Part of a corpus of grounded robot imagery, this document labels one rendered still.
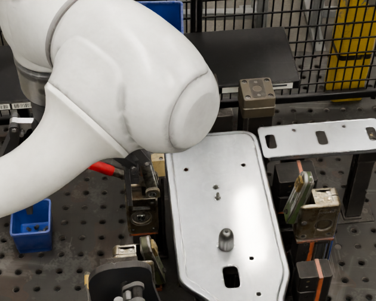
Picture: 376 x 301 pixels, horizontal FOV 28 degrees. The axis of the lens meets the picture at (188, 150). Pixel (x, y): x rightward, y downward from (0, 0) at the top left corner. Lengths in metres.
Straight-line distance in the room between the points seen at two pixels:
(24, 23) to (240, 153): 1.02
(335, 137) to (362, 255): 0.34
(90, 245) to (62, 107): 1.27
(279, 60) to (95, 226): 0.64
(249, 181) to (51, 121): 1.01
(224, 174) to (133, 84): 1.03
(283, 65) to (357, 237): 0.48
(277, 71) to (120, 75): 1.25
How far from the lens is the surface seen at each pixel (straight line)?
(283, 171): 1.71
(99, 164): 1.51
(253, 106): 1.77
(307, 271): 1.54
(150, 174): 1.52
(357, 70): 2.25
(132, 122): 0.66
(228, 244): 1.52
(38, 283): 1.89
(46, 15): 0.74
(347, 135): 1.79
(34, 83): 0.84
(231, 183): 1.65
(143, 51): 0.66
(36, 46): 0.76
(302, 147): 1.74
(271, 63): 1.90
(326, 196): 1.59
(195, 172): 1.67
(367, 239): 1.98
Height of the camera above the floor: 2.25
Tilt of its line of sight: 47 degrees down
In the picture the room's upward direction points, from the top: straight up
